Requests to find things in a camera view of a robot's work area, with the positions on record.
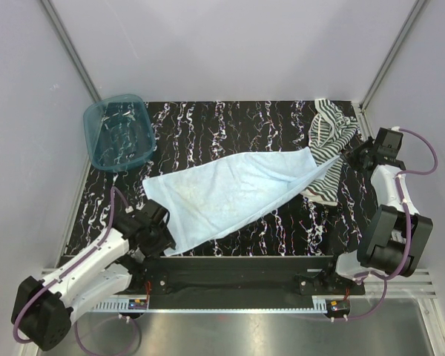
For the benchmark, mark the aluminium frame post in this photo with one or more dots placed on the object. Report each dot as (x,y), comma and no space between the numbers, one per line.
(63,36)
(412,17)

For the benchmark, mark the right aluminium frame post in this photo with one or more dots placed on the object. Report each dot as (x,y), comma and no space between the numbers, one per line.
(412,17)

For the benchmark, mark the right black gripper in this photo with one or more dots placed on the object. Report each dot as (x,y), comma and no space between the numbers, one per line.
(351,154)

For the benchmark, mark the light blue towel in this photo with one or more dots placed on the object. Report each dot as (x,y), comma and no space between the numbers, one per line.
(210,201)

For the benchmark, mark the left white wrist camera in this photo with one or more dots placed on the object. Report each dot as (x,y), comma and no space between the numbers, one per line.
(128,223)

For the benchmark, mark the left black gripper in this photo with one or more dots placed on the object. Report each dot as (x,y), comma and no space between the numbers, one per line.
(165,241)

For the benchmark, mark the left aluminium frame post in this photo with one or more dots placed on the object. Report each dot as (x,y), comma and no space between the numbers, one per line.
(63,36)

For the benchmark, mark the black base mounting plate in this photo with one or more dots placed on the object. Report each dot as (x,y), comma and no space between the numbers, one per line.
(309,275)

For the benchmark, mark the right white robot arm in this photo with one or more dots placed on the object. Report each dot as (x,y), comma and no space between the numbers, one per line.
(396,236)

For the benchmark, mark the white slotted cable duct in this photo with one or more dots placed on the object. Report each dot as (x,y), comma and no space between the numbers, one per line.
(129,305)

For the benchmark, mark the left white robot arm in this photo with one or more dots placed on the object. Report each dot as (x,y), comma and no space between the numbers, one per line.
(45,309)

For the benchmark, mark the teal transparent plastic bin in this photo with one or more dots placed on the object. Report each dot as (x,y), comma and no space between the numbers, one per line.
(118,133)

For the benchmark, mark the black white striped towel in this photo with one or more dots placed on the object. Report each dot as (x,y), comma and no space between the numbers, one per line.
(330,132)

